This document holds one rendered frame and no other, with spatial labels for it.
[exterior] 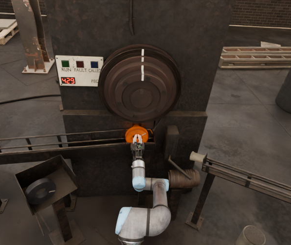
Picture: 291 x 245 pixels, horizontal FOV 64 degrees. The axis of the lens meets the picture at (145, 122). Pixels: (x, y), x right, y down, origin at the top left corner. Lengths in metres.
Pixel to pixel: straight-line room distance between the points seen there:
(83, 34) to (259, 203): 1.98
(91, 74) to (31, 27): 2.71
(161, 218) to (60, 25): 1.07
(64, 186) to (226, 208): 1.39
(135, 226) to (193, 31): 1.03
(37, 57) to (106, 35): 2.92
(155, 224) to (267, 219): 1.41
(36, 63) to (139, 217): 3.52
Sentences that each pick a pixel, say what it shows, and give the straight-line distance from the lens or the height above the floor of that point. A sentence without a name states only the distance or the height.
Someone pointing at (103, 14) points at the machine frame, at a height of 1.46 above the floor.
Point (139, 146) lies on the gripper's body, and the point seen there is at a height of 0.77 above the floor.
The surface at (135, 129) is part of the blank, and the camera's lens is 1.50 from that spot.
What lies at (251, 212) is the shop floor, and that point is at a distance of 2.32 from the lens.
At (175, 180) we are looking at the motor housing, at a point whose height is 0.51.
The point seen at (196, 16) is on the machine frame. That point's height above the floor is 1.48.
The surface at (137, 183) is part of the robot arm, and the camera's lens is 1.35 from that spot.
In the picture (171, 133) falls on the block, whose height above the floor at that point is 0.80.
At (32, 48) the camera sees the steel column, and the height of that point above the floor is 0.37.
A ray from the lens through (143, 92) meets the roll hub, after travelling 1.20.
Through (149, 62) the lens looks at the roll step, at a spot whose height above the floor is 1.29.
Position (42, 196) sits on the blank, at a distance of 1.43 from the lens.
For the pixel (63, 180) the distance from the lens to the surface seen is 1.52.
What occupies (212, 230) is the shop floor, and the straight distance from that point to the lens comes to 2.09.
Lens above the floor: 1.76
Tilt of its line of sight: 37 degrees down
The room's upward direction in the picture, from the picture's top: 5 degrees clockwise
